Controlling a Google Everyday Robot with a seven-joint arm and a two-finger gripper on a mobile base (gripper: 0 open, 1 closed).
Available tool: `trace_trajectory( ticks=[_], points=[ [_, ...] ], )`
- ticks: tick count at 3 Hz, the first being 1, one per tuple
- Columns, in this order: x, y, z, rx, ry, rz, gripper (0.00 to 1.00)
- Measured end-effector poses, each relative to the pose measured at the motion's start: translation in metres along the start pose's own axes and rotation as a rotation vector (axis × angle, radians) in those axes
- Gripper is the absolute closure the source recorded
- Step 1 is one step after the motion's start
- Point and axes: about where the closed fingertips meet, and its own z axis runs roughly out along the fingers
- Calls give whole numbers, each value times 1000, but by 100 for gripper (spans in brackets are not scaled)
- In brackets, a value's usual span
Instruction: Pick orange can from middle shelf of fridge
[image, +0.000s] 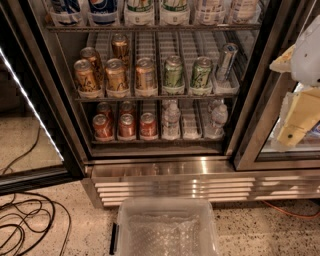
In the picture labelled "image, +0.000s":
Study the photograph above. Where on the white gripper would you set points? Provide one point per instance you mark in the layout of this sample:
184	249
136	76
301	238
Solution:
308	61

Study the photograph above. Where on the orange can lane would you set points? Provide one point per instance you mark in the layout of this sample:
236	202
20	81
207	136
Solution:
145	74
120	47
116	75

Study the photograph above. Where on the closed right fridge door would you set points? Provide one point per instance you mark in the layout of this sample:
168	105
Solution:
262	91

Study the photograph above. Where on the slim silver can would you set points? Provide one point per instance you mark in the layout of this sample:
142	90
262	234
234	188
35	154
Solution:
226	59

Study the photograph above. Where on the green can right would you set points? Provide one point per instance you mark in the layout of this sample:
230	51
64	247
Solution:
202	68

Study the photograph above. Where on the green can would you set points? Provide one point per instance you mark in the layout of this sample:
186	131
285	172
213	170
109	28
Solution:
202	68
173	72

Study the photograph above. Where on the green can left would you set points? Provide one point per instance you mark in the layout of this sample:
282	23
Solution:
173	72

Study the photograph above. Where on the red can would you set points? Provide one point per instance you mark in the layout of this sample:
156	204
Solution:
127	125
103	126
104	108
127	107

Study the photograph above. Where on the red can back left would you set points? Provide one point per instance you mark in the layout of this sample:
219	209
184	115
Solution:
104	108

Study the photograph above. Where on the red can front left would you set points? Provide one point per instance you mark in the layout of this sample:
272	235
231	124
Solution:
103	126

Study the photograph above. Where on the orange can front left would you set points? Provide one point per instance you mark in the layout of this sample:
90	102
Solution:
85	76

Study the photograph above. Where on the orange can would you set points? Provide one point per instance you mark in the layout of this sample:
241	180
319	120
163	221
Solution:
93	56
85	76

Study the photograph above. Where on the orange can behind left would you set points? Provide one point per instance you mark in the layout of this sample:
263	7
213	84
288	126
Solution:
93	56

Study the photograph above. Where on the open glass fridge door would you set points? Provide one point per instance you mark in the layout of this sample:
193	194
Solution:
41	145

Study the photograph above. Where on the clear water bottle right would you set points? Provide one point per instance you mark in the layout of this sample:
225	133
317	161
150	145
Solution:
217	118

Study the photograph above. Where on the clear water bottle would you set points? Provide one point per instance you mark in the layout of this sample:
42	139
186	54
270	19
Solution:
170	121
217	118

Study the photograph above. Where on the white label bottle right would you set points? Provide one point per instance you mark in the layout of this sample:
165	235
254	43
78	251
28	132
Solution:
243	11

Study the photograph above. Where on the white label bottle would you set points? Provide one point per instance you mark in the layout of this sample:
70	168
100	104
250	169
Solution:
209	12
243	11

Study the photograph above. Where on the white label bottle left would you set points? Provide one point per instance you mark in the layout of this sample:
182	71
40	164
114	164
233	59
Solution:
209	12

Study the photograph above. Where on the clear water bottle left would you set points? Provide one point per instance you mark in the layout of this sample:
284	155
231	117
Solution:
170	121

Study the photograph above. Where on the green label bottle right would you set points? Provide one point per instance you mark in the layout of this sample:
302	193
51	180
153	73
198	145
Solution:
174	12

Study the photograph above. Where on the green label bottle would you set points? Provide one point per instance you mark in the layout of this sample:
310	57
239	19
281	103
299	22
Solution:
174	12
139	12

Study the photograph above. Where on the green label bottle left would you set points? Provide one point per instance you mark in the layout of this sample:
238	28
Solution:
139	12

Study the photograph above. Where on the clear plastic bin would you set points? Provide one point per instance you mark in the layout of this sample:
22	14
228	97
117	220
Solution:
164	227

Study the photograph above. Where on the blue pepsi bottle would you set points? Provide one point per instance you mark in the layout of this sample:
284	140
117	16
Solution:
66	12
103	12

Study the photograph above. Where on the blue pepsi bottle left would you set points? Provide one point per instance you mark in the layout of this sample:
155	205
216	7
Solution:
66	12

